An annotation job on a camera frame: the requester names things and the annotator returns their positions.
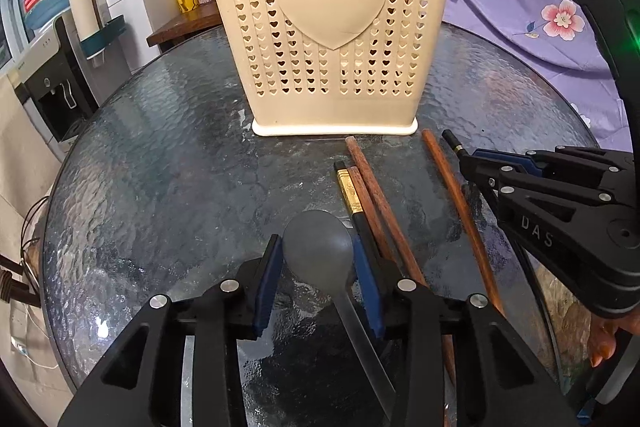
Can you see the beige cloth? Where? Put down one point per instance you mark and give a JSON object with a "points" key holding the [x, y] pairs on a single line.
{"points": [[25, 167]]}

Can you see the wooden chair back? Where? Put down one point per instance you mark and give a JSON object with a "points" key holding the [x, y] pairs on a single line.
{"points": [[12, 287]]}

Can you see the teal cup holder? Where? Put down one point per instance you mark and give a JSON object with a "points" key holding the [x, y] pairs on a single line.
{"points": [[107, 34]]}

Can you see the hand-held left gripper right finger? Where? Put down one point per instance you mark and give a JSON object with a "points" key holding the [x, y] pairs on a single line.
{"points": [[367, 287]]}

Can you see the purple floral cloth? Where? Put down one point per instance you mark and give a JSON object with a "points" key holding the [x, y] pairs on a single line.
{"points": [[505, 22]]}

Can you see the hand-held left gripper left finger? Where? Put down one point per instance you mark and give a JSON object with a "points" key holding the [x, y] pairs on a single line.
{"points": [[262, 287]]}

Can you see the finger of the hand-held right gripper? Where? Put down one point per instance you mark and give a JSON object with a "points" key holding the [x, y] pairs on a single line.
{"points": [[550, 192], [505, 159]]}

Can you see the grey water dispenser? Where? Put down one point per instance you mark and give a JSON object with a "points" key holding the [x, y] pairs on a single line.
{"points": [[55, 82]]}

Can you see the sliding window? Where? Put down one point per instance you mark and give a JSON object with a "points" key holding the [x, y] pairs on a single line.
{"points": [[10, 37]]}

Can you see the yellow mug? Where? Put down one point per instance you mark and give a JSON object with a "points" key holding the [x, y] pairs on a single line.
{"points": [[187, 1]]}

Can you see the cream perforated utensil holder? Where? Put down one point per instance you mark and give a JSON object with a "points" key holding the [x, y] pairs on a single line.
{"points": [[325, 7]]}

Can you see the person's right hand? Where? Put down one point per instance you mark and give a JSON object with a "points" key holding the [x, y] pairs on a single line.
{"points": [[607, 337]]}

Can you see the white paper cup tube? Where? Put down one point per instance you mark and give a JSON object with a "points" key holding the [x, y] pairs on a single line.
{"points": [[85, 17]]}

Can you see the grey plastic spoon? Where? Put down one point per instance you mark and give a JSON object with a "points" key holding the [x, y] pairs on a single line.
{"points": [[320, 247]]}

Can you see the dark wooden washstand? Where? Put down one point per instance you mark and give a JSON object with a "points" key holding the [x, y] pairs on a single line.
{"points": [[185, 27]]}

